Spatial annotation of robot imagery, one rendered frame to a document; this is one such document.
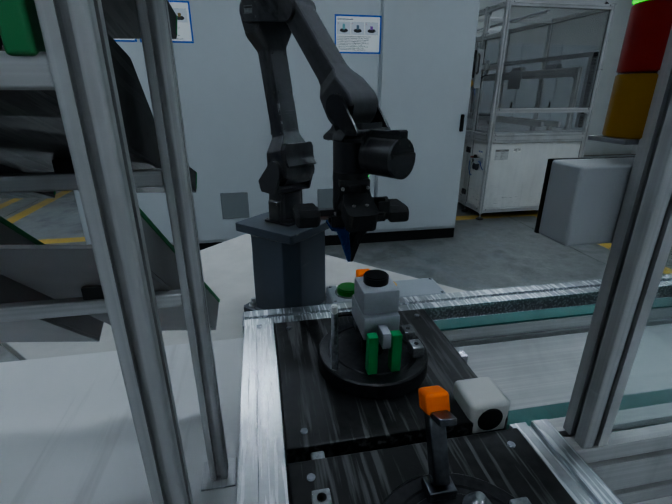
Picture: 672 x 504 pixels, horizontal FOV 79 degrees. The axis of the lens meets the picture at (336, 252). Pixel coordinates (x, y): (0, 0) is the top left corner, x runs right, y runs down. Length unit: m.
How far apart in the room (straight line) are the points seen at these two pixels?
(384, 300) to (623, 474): 0.32
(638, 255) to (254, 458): 0.39
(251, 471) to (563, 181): 0.39
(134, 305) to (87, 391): 0.54
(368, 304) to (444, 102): 3.30
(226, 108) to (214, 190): 0.65
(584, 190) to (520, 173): 4.43
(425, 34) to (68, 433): 3.41
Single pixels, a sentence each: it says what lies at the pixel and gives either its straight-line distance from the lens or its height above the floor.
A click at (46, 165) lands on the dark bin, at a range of 0.45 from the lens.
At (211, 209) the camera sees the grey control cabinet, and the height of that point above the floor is 0.40.
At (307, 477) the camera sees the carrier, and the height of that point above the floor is 0.97.
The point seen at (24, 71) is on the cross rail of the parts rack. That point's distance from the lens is 0.23.
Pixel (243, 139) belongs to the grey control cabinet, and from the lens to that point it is 3.39.
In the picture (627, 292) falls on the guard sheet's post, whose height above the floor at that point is 1.14.
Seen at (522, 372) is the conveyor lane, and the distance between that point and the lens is 0.67.
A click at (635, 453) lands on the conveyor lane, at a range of 0.57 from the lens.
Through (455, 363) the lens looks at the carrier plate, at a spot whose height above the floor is 0.97.
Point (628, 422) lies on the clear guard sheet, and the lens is 0.56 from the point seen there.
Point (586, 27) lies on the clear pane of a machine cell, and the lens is 5.06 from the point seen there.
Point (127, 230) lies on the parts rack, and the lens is 0.22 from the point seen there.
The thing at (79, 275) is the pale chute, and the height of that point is 1.14.
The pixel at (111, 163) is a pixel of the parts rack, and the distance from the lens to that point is 0.21.
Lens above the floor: 1.30
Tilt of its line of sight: 22 degrees down
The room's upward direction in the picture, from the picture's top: straight up
